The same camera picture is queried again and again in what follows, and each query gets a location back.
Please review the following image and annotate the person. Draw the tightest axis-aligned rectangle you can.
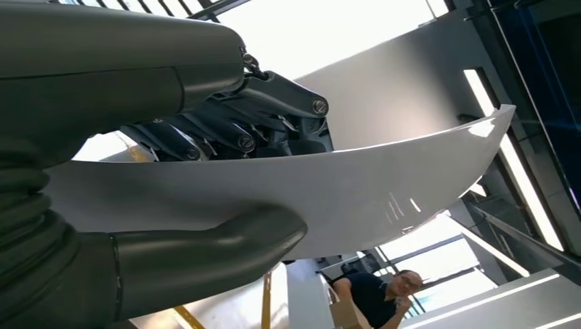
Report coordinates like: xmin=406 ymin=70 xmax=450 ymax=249
xmin=331 ymin=269 xmax=425 ymax=329

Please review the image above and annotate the ceiling light strip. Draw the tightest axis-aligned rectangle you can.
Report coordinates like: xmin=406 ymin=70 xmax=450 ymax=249
xmin=462 ymin=68 xmax=565 ymax=253

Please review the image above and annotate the cardboard box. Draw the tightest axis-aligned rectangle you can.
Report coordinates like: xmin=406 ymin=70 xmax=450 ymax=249
xmin=329 ymin=300 xmax=372 ymax=329

